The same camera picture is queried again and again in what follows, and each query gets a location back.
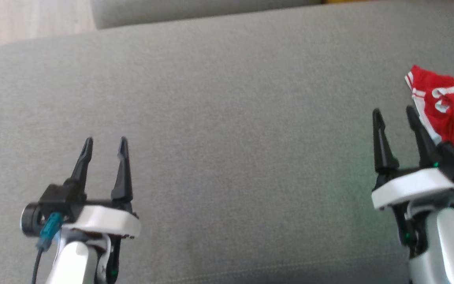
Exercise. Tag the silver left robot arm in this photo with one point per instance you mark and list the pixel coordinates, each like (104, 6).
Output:
(71, 264)

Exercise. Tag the red white-sleeved jersey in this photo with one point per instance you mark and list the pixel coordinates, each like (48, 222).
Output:
(422, 81)

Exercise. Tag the grey sofa backrest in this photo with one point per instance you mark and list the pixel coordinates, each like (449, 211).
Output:
(195, 10)

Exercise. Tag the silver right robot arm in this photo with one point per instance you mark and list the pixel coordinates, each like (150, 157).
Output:
(447, 248)

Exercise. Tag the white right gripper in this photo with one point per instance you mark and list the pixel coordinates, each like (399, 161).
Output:
(412, 187)

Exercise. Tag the grey sofa seat cushion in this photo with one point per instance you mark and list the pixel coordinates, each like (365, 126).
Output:
(227, 118)

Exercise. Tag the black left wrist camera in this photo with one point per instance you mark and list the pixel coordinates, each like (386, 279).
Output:
(57, 201)

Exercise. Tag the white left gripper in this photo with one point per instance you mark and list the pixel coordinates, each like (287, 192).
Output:
(105, 221)

